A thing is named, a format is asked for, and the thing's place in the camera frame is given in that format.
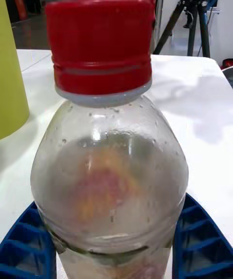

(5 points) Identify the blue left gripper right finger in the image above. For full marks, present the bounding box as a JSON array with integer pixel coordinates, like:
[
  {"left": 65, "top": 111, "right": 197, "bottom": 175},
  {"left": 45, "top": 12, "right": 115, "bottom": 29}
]
[{"left": 172, "top": 192, "right": 233, "bottom": 279}]

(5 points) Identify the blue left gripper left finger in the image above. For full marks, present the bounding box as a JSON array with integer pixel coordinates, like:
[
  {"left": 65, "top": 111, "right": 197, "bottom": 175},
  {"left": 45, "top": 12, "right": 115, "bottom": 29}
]
[{"left": 0, "top": 200, "right": 58, "bottom": 279}]

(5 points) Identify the clear bottle with red cap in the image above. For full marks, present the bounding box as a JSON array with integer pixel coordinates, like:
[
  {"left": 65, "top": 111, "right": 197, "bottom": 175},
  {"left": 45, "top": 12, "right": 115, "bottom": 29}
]
[{"left": 30, "top": 0, "right": 189, "bottom": 279}]

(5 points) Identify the black tripod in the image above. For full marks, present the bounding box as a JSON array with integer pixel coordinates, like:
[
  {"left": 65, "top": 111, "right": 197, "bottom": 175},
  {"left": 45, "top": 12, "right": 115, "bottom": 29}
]
[{"left": 152, "top": 0, "right": 212, "bottom": 58}]

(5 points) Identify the yellow-green plastic bin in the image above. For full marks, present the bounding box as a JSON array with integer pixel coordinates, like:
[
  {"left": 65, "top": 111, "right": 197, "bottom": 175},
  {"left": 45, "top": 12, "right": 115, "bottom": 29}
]
[{"left": 0, "top": 0, "right": 30, "bottom": 140}]

